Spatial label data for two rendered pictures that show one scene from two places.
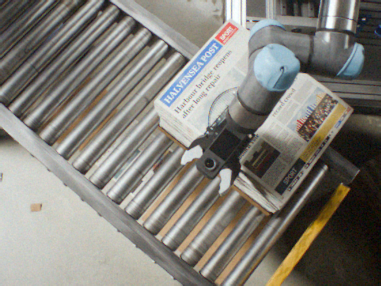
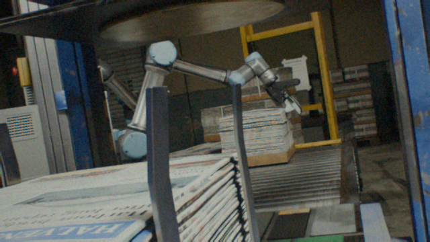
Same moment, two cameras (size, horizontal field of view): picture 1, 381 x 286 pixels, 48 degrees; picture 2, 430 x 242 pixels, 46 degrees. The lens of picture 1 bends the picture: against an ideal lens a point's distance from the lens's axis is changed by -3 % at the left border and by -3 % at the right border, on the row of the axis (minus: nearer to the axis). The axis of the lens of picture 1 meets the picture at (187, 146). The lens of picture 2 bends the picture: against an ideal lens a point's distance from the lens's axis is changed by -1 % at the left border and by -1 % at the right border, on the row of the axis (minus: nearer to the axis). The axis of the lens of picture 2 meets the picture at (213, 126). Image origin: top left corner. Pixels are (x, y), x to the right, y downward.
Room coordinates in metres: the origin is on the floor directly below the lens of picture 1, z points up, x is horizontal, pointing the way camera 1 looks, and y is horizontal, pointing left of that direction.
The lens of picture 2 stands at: (1.39, 2.04, 1.13)
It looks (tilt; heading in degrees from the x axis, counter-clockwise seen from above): 3 degrees down; 250
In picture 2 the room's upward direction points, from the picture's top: 9 degrees counter-clockwise
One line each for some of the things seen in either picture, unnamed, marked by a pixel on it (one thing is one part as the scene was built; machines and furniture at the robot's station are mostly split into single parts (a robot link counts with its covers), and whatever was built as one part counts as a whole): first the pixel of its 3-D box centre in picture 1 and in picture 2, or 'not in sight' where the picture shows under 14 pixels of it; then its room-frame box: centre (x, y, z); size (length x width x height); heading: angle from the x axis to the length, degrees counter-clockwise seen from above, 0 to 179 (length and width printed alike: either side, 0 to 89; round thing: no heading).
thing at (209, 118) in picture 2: not in sight; (234, 121); (0.02, -1.30, 0.95); 0.38 x 0.29 x 0.23; 126
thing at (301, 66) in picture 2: not in sight; (287, 70); (-0.82, -1.94, 1.27); 0.57 x 0.01 x 0.65; 127
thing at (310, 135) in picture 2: not in sight; (316, 160); (-1.09, -2.15, 0.40); 0.69 x 0.55 x 0.80; 127
